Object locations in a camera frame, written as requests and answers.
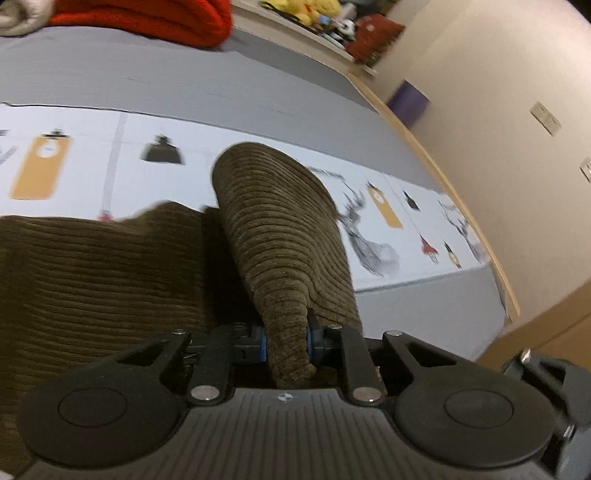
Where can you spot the red folded blanket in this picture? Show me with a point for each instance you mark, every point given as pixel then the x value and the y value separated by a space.
pixel 194 23

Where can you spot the panda plush toy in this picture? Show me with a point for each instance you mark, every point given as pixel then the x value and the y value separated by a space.
pixel 346 29

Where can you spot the printed white bed sheet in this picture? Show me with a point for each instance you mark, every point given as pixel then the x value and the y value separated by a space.
pixel 277 184

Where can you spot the cream folded blanket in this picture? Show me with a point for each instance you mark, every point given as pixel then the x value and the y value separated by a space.
pixel 22 17

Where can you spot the yellow bear plush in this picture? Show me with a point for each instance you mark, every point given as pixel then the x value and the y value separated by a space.
pixel 305 12

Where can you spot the purple rolled mat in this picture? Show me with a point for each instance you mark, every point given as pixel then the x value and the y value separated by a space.
pixel 408 103

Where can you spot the wall light switch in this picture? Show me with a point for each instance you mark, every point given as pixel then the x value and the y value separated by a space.
pixel 549 122

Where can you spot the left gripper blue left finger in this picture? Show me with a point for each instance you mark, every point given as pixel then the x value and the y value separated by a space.
pixel 215 362

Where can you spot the grey bed mattress cover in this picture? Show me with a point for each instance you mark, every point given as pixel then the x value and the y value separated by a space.
pixel 256 87

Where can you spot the olive corduroy pants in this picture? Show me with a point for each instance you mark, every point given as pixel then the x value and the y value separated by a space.
pixel 74 290

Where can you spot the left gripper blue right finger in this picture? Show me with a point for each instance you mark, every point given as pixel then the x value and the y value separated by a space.
pixel 343 352

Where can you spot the wooden bed frame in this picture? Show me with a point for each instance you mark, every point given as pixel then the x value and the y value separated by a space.
pixel 512 306

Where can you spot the dark red cushion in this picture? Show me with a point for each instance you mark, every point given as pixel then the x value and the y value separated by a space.
pixel 374 34

